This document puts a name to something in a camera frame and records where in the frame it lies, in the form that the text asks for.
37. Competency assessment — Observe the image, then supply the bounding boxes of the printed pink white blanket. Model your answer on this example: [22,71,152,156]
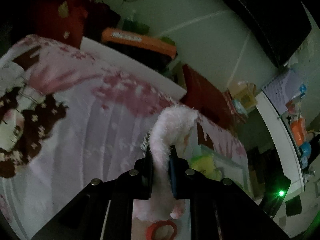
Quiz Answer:
[0,34,249,240]

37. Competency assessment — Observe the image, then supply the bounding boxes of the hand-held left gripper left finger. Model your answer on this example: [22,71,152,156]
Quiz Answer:
[31,145,154,240]

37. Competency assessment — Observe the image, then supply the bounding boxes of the blue toy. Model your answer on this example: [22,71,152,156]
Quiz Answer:
[299,142,312,157]

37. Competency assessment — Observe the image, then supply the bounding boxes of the red ring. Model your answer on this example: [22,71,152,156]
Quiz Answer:
[146,220,178,240]

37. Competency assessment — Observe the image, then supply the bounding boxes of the white shelf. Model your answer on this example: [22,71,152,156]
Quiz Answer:
[254,89,308,201]

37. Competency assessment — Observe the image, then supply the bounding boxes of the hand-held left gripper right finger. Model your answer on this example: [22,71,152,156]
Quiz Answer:
[168,145,291,240]

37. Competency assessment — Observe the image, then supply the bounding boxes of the red bag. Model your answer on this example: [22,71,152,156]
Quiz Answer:
[34,0,88,48]

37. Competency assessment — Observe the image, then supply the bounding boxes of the red cabinet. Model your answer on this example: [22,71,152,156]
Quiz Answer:
[181,64,241,131]

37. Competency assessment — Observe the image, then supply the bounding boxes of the green bottle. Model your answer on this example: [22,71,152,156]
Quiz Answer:
[123,10,151,35]

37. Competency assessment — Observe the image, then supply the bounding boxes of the white fluffy plush toy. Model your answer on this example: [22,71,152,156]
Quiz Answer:
[132,105,200,222]

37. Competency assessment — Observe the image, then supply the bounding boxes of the yellow green plush toy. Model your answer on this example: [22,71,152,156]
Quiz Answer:
[188,153,222,181]

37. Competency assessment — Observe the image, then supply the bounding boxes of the orange toy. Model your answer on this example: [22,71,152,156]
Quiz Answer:
[289,118,307,146]

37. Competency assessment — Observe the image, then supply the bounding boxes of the large dark panel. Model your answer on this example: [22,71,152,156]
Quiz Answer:
[207,0,313,68]

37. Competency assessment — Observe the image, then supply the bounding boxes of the orange black box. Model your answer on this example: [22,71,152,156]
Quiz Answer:
[101,27,178,58]

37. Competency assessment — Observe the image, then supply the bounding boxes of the white grid paper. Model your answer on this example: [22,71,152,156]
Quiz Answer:
[261,69,305,111]

